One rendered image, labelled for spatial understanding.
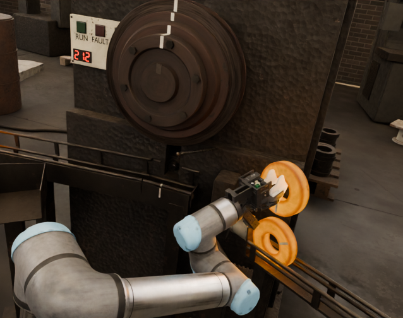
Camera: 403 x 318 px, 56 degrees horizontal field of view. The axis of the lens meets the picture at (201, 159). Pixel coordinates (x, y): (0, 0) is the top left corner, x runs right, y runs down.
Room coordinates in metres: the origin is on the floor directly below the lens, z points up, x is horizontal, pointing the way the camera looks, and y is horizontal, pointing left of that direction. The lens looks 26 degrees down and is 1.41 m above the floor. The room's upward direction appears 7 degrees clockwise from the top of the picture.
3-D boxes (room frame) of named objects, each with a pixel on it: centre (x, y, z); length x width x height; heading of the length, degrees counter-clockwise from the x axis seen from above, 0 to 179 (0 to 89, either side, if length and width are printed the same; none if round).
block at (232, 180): (1.18, -0.10, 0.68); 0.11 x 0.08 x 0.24; 164
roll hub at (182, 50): (1.14, 0.15, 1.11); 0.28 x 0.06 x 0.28; 74
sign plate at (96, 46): (1.43, 0.43, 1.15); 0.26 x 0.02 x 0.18; 74
